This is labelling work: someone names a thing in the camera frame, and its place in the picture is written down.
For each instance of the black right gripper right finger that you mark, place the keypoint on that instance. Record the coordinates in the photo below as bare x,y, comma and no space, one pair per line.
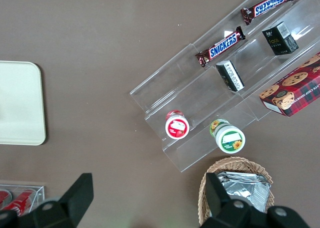
225,213

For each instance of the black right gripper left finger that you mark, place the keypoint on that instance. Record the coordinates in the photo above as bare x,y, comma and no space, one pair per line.
70,208

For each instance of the light tan wicker basket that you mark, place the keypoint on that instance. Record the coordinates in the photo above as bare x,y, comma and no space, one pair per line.
240,163

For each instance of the cream plastic serving tray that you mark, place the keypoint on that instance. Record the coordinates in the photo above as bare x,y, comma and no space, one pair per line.
20,102

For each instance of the clear acrylic bottle rack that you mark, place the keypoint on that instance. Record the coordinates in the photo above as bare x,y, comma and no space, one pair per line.
40,193

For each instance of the silver foil packets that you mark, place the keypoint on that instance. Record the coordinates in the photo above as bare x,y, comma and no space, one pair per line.
250,190

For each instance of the green lid yogurt cup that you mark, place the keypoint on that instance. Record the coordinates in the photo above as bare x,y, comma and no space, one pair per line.
230,137

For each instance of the red lid yogurt cup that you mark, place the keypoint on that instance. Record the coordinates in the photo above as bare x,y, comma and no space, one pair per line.
177,126

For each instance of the clear acrylic stepped display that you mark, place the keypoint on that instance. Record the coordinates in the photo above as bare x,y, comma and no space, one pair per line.
195,100

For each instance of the small black carton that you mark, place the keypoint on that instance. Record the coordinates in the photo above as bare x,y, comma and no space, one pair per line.
230,75
280,38

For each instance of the red plaid cookie box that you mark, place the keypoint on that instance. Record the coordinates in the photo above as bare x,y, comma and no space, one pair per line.
295,87

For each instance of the snickers chocolate bar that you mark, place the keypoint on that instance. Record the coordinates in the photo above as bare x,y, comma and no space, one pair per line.
221,46
268,5

